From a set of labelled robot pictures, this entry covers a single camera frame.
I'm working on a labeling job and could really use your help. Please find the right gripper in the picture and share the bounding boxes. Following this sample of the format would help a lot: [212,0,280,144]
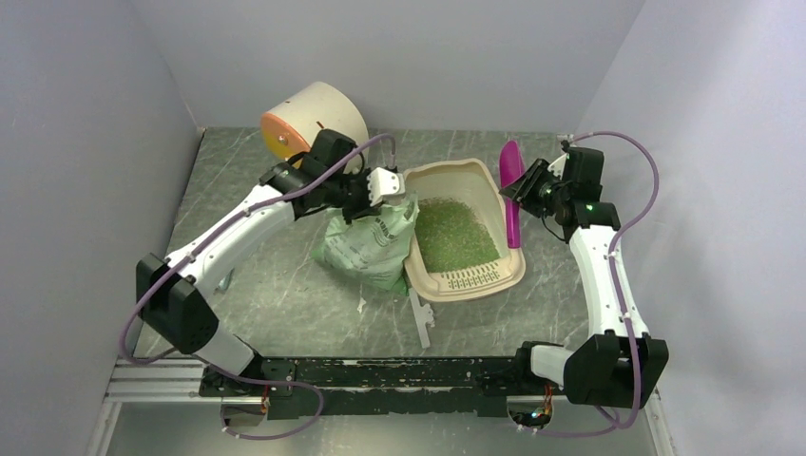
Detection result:
[500,158,569,218]

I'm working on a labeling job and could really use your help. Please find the magenta litter scoop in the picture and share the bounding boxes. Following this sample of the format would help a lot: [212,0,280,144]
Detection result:
[498,139,527,251]

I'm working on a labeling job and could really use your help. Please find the green cat litter bag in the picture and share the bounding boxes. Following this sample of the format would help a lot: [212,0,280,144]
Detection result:
[311,194,419,295]

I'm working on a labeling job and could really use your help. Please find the beige litter box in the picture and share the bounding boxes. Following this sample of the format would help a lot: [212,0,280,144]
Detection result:
[404,159,527,302]

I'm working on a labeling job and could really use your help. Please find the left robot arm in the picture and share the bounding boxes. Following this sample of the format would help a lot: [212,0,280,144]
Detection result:
[132,129,402,395]

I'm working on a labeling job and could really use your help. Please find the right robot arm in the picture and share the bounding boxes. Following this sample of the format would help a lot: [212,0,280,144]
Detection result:
[499,142,669,409]

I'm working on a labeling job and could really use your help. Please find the green litter pellets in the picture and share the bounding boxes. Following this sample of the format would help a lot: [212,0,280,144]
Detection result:
[415,198,500,273]

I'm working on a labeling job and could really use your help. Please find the round beige drawer cabinet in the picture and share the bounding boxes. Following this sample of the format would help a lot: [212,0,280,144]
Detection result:
[259,82,369,161]

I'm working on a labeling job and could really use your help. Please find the light blue stapler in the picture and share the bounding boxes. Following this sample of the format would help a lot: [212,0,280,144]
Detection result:
[215,270,234,294]

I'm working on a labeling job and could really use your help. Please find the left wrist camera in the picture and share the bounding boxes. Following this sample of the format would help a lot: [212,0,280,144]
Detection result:
[367,167,406,206]

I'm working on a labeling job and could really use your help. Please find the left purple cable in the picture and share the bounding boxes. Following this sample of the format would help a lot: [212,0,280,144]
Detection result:
[118,132,398,368]

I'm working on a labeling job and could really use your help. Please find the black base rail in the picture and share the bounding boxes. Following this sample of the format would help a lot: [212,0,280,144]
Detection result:
[199,356,561,420]

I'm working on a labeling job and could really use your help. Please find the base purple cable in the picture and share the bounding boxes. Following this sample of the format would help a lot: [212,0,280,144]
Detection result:
[219,376,327,442]

